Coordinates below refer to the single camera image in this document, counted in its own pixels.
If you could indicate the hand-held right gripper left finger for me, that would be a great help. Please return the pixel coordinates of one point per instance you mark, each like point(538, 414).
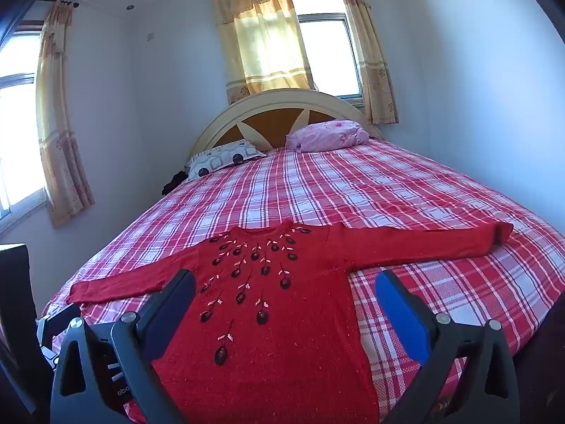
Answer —
point(174, 300)

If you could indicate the beige floral curtain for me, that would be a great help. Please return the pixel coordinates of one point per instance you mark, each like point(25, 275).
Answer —
point(375, 75)

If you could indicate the cream and orange headboard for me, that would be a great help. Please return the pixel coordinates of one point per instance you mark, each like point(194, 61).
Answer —
point(265, 123)

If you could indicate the short yellow curtain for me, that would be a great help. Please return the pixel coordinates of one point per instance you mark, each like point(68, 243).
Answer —
point(260, 44)

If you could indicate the pink floral pillow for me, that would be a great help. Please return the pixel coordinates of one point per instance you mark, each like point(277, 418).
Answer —
point(326, 137)

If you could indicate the red embroidered knit sweater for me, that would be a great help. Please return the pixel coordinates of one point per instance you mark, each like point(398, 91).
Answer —
point(273, 340)

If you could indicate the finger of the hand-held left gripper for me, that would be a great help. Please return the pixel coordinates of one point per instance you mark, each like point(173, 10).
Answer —
point(62, 320)

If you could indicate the grey patterned pillow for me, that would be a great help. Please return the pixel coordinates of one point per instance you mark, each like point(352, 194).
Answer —
point(225, 157)

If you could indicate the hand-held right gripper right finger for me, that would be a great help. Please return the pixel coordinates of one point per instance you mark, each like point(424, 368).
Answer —
point(404, 313)

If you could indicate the red white plaid bedspread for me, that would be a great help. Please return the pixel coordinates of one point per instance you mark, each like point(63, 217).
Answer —
point(353, 185)

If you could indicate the side window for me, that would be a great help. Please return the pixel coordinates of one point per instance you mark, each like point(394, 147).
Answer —
point(17, 141)

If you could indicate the window behind headboard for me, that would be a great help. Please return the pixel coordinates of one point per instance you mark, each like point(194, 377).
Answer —
point(326, 53)

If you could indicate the dark cloth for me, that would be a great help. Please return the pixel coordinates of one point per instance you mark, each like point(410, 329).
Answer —
point(174, 183)

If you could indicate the dark chair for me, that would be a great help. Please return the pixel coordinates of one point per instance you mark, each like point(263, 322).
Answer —
point(17, 296)

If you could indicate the long beige curtain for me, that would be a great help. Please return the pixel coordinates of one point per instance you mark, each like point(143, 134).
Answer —
point(57, 141)

